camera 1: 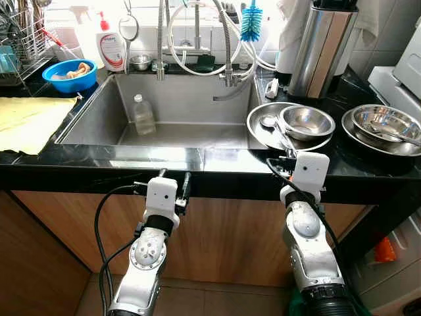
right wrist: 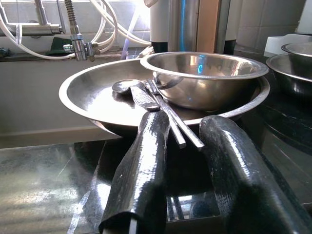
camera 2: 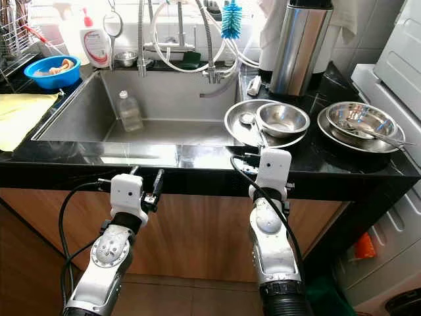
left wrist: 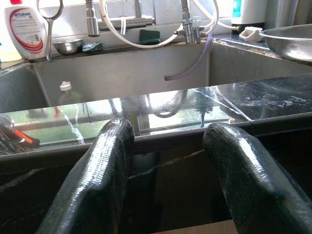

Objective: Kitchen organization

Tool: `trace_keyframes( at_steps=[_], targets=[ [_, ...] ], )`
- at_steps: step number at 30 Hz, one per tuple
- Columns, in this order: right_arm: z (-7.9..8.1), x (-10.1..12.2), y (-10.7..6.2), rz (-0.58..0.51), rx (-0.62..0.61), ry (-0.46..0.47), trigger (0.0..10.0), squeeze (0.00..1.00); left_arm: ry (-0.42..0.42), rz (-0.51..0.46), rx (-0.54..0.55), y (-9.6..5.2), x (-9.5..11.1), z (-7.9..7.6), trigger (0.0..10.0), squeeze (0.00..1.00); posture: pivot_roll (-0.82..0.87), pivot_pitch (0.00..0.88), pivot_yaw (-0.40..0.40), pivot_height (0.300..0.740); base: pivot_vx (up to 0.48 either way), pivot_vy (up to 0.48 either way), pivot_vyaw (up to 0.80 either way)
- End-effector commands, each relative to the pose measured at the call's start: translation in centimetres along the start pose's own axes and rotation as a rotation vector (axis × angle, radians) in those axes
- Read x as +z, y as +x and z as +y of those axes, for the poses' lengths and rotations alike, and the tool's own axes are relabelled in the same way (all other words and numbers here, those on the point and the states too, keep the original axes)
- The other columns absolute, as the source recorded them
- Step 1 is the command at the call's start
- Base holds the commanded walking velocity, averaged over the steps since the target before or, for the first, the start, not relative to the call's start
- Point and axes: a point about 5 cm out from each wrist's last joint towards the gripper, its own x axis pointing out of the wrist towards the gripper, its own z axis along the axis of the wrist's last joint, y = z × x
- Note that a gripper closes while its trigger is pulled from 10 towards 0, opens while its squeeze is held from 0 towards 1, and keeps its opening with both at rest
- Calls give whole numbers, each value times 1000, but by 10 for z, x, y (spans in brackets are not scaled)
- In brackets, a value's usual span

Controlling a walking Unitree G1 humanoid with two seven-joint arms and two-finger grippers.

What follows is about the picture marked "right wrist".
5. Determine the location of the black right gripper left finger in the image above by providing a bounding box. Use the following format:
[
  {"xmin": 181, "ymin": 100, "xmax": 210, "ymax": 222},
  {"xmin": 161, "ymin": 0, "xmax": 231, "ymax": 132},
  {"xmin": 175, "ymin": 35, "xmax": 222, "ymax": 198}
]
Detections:
[{"xmin": 98, "ymin": 111, "xmax": 171, "ymax": 234}]

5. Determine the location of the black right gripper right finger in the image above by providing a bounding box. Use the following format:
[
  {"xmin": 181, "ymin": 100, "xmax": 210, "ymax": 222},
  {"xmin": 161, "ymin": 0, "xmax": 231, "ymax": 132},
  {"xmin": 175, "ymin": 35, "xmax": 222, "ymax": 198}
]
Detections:
[{"xmin": 199, "ymin": 115, "xmax": 312, "ymax": 234}]

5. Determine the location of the steel spoon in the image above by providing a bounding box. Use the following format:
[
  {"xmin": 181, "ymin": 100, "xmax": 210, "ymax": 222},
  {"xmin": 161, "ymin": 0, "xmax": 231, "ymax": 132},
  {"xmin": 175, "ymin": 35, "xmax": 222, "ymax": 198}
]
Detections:
[{"xmin": 112, "ymin": 79, "xmax": 161, "ymax": 112}]

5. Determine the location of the large round steel plate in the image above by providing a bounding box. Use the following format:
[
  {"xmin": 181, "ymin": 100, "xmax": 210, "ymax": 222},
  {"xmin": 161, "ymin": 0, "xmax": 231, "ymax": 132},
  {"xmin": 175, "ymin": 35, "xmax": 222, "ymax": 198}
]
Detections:
[
  {"xmin": 58, "ymin": 58, "xmax": 271, "ymax": 137},
  {"xmin": 265, "ymin": 54, "xmax": 312, "ymax": 100}
]

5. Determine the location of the steel mixing bowl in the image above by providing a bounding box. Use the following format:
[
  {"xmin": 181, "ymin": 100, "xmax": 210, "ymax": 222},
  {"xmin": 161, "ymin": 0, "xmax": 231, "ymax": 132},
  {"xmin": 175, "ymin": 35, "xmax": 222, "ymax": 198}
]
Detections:
[
  {"xmin": 280, "ymin": 42, "xmax": 312, "ymax": 80},
  {"xmin": 140, "ymin": 51, "xmax": 269, "ymax": 112}
]

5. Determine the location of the stainless steel sink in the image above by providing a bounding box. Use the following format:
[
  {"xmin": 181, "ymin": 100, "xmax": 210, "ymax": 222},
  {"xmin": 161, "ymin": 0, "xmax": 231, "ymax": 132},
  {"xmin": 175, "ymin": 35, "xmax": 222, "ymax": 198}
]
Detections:
[{"xmin": 0, "ymin": 56, "xmax": 122, "ymax": 149}]

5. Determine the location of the white canister with black base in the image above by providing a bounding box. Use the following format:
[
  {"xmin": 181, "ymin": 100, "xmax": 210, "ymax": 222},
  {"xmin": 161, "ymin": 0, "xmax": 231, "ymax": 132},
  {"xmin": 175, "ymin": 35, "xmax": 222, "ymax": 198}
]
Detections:
[{"xmin": 149, "ymin": 0, "xmax": 237, "ymax": 56}]

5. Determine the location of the dark green sponge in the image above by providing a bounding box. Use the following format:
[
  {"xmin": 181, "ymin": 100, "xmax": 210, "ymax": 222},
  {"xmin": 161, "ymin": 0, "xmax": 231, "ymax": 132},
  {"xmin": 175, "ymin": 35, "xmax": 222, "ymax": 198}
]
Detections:
[{"xmin": 45, "ymin": 36, "xmax": 74, "ymax": 57}]

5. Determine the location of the chrome faucet with bar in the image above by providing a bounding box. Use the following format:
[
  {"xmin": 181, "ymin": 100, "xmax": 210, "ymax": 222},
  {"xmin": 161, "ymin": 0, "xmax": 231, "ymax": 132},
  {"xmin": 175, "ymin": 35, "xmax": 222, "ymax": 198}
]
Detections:
[{"xmin": 0, "ymin": 0, "xmax": 67, "ymax": 37}]

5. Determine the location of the white flexible hose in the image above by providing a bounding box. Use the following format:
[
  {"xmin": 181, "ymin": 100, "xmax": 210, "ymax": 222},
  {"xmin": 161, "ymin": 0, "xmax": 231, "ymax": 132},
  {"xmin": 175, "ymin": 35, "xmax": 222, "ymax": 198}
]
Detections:
[
  {"xmin": 0, "ymin": 0, "xmax": 119, "ymax": 61},
  {"xmin": 90, "ymin": 0, "xmax": 152, "ymax": 47}
]

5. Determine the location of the gooseneck steel hose faucet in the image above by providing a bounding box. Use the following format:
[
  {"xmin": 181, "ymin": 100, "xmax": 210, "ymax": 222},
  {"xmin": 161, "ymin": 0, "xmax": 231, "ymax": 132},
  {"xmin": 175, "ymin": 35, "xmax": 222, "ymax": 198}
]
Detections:
[{"xmin": 62, "ymin": 0, "xmax": 101, "ymax": 62}]

